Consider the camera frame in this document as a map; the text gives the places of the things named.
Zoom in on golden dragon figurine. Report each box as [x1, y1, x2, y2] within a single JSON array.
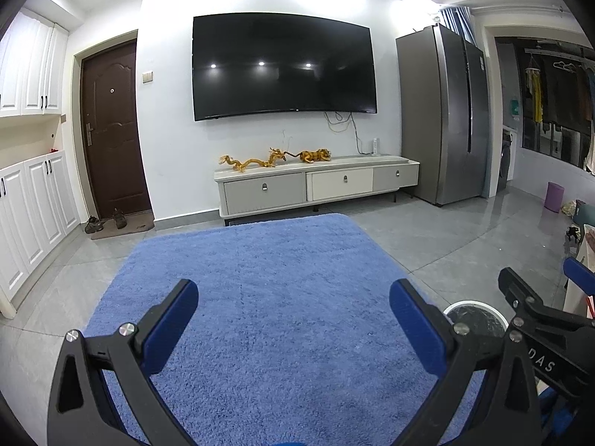
[[219, 146, 303, 174]]

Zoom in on white floor cabinet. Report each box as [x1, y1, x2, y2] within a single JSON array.
[[0, 149, 81, 310]]

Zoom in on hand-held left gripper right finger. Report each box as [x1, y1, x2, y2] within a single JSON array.
[[389, 279, 542, 446]]

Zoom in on row of hanging clothes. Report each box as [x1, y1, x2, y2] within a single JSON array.
[[523, 49, 595, 170]]

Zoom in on brown entrance door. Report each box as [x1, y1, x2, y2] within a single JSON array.
[[80, 39, 154, 221]]

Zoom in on grey double-door fridge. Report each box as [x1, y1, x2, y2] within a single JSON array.
[[395, 23, 489, 206]]

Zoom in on blue fluffy mat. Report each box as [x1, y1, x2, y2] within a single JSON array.
[[84, 213, 484, 446]]

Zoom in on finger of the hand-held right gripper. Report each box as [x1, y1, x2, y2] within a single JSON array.
[[562, 258, 595, 298], [498, 267, 595, 341]]

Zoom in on blue curtain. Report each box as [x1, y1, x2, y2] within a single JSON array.
[[439, 6, 475, 45]]

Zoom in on teal chair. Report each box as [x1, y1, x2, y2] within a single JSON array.
[[574, 199, 595, 226]]

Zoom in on black wall television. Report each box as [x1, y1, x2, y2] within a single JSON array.
[[192, 12, 378, 123]]

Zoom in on purple stool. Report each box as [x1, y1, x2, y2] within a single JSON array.
[[545, 181, 565, 212]]

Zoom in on thin wall cable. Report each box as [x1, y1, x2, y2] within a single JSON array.
[[323, 110, 375, 155]]

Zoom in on white grey television cabinet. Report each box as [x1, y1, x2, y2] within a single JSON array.
[[213, 154, 420, 226]]

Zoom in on white wall cabinet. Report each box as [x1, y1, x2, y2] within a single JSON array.
[[0, 9, 70, 118]]

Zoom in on brown door mat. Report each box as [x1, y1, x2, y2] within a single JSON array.
[[90, 214, 155, 241]]

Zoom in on grey waste bin white rim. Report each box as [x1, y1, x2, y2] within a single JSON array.
[[441, 301, 512, 340]]

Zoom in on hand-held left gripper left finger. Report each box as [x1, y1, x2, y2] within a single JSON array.
[[46, 279, 200, 446]]

